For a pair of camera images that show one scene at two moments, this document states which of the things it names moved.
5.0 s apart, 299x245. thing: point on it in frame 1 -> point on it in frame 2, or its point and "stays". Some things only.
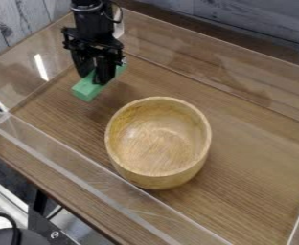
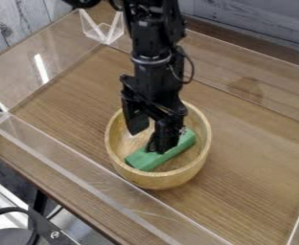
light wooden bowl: (158, 139) stays
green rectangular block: (87, 89) -> (144, 159)
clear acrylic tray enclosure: (253, 196) stays
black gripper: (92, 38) -> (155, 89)
